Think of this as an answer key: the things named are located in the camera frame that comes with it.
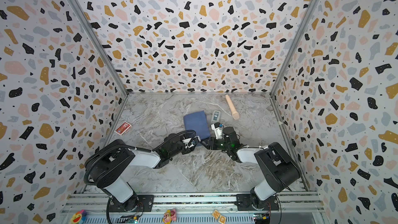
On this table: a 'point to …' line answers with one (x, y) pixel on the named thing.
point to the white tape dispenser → (216, 116)
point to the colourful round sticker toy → (78, 217)
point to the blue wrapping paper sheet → (197, 122)
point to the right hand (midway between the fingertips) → (201, 139)
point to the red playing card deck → (123, 128)
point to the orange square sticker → (222, 219)
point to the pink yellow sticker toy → (170, 215)
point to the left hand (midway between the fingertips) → (194, 135)
